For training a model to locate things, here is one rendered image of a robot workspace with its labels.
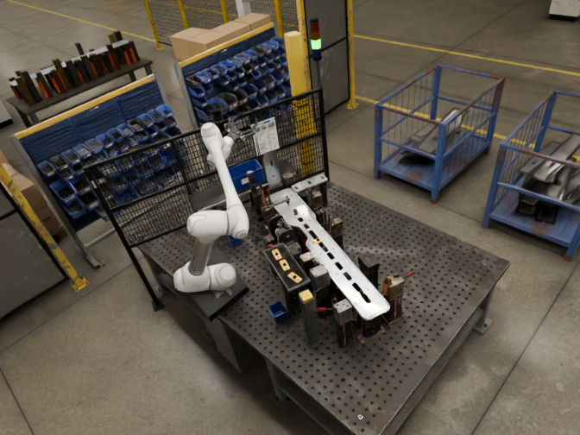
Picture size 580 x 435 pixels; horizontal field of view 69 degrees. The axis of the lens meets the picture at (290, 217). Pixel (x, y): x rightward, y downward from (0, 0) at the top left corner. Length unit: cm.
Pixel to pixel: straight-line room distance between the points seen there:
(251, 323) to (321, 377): 60
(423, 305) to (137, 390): 227
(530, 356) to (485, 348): 30
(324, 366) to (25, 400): 253
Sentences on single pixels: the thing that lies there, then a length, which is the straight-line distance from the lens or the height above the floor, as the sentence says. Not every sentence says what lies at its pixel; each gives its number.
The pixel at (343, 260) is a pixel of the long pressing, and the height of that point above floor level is 100.
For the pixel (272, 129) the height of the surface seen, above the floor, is 135.
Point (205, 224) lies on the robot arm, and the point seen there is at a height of 163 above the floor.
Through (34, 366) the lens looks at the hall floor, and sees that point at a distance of 440.
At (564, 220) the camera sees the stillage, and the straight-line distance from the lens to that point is 461.
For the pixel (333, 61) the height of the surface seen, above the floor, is 82.
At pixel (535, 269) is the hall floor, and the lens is 431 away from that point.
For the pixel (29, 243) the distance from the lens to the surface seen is 440.
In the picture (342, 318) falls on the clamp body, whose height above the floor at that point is 100.
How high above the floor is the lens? 302
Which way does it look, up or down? 40 degrees down
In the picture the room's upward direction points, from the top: 9 degrees counter-clockwise
